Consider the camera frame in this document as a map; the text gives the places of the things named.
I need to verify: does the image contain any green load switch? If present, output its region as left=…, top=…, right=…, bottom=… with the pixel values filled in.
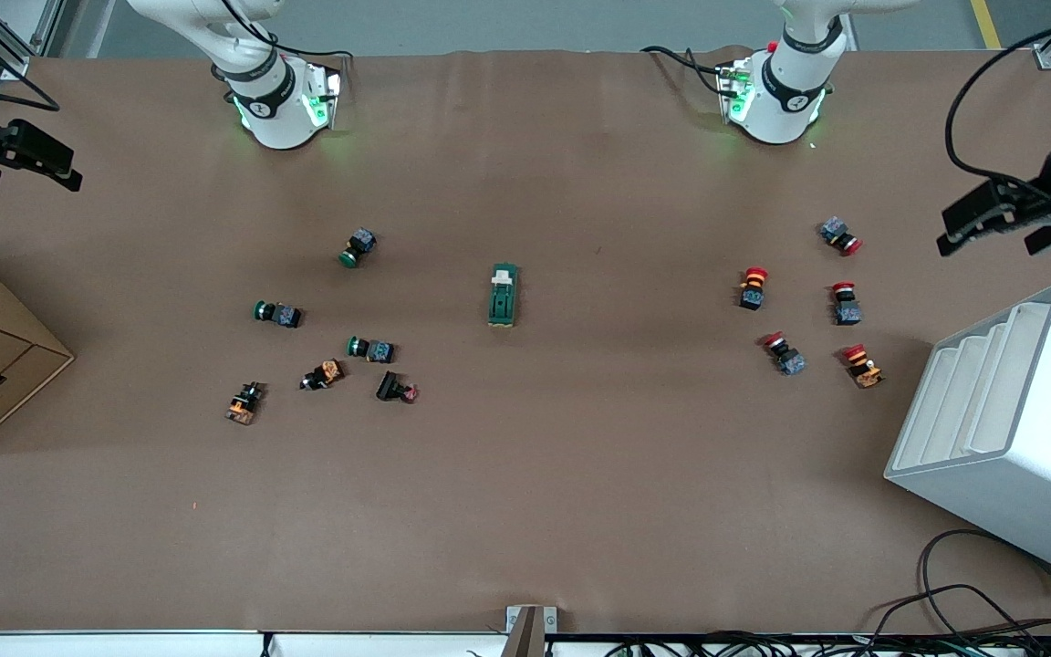
left=487, top=263, right=521, bottom=329

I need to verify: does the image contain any red button grey block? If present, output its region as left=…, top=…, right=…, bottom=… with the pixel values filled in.
left=760, top=332, right=807, bottom=377
left=831, top=282, right=862, bottom=327
left=819, top=216, right=864, bottom=256

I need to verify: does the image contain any red button orange block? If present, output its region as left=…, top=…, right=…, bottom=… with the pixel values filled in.
left=841, top=343, right=885, bottom=390

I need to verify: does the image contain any red mushroom button black block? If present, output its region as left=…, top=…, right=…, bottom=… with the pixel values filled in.
left=737, top=266, right=770, bottom=312

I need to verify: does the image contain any white stepped rack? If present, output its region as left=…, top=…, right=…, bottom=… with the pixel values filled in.
left=884, top=282, right=1051, bottom=588

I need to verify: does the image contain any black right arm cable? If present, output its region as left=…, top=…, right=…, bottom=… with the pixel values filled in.
left=220, top=0, right=355, bottom=65

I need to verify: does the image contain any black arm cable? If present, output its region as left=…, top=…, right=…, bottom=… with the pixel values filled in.
left=220, top=0, right=355, bottom=65
left=640, top=44, right=729, bottom=94

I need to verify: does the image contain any black orange selector switch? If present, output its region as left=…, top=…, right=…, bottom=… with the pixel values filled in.
left=224, top=381, right=267, bottom=426
left=299, top=360, right=345, bottom=391

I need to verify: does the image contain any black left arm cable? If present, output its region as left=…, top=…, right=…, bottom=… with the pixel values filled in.
left=640, top=44, right=729, bottom=94

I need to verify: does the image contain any black looped cable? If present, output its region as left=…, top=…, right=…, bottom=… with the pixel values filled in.
left=854, top=529, right=1051, bottom=657

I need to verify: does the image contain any black pink selector switch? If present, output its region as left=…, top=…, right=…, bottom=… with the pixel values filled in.
left=376, top=370, right=420, bottom=404

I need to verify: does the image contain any black cable bundle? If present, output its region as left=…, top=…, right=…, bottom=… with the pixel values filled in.
left=598, top=630, right=1051, bottom=657

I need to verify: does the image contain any white table edge rail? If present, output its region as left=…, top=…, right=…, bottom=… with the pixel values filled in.
left=0, top=630, right=513, bottom=657

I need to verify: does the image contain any metal table bracket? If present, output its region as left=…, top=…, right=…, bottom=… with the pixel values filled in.
left=505, top=605, right=558, bottom=657

